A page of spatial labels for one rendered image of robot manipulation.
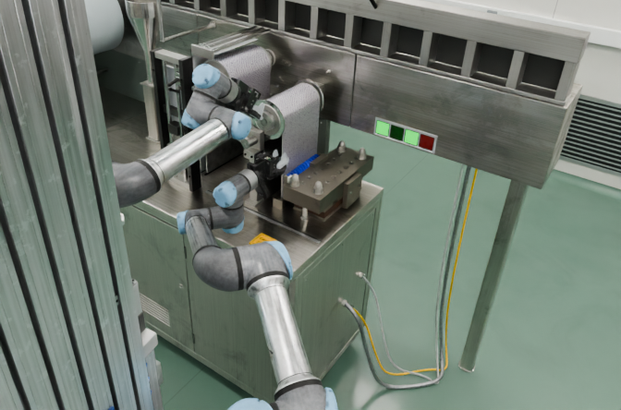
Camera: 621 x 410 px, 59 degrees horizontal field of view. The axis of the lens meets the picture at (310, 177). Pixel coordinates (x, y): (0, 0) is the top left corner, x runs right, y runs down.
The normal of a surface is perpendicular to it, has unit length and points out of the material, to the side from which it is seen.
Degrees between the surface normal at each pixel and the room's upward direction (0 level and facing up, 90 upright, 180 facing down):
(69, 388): 90
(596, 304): 0
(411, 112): 90
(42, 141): 90
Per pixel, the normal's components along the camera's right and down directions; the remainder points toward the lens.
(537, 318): 0.04, -0.85
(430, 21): -0.56, 0.41
